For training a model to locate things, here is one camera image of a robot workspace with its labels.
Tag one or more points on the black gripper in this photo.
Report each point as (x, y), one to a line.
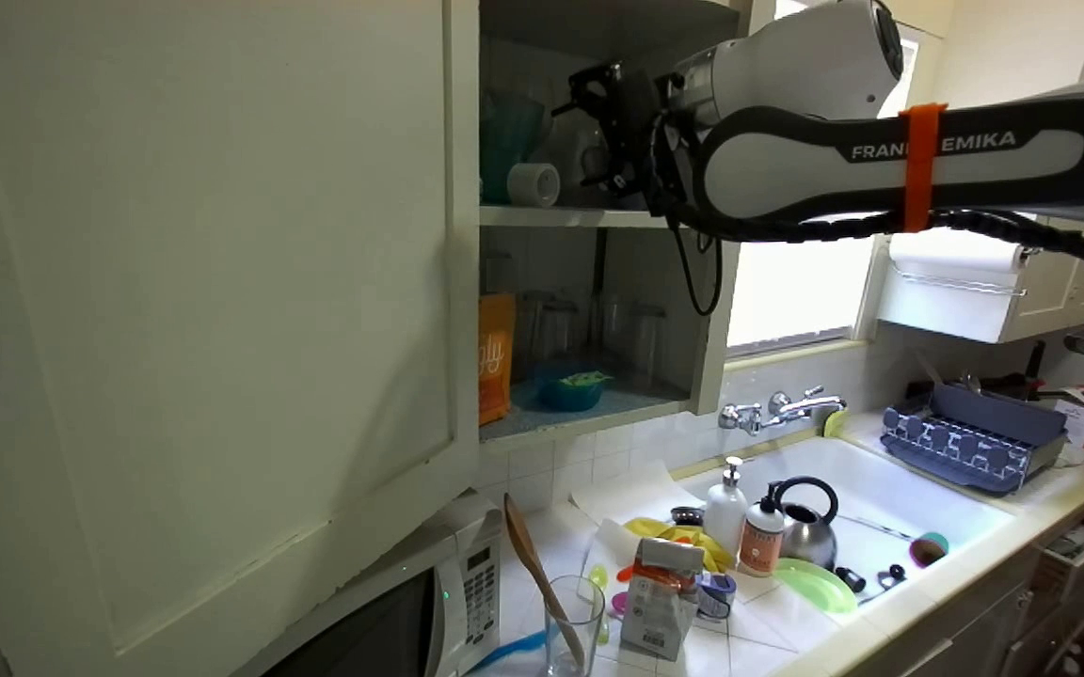
(624, 133)

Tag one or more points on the blue patterned dish rack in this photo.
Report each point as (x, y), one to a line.
(970, 446)

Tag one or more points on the wooden spoon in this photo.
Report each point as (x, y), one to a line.
(527, 552)

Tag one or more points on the green plate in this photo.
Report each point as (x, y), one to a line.
(818, 589)

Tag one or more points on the white soap dispenser bottle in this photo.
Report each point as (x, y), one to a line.
(727, 508)

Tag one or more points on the white microwave oven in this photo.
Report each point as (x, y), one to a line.
(442, 589)

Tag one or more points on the clear glass pitcher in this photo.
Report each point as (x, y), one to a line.
(575, 154)

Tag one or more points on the orange canister with white lid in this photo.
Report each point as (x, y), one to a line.
(763, 545)

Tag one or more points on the white window blind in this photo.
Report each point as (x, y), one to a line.
(791, 295)

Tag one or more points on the red and teal cup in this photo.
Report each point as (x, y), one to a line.
(927, 552)

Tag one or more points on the clear glass with utensils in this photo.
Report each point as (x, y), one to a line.
(575, 632)

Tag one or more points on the blue bowl with green lid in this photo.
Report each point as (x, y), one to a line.
(570, 387)

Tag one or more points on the chrome sink faucet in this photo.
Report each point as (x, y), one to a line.
(772, 410)

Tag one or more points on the clear drinking glass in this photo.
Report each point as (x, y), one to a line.
(548, 332)
(644, 345)

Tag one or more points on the orange box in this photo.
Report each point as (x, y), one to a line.
(500, 359)

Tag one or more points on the white cabinet with knobs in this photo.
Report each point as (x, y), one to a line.
(1045, 302)

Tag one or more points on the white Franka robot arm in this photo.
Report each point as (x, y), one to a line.
(843, 124)

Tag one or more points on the white cabinet door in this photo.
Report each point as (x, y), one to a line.
(217, 325)

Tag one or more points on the yellow cloth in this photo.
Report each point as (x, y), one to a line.
(693, 540)

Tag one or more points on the white wall cabinet with shelves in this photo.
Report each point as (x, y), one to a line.
(543, 217)

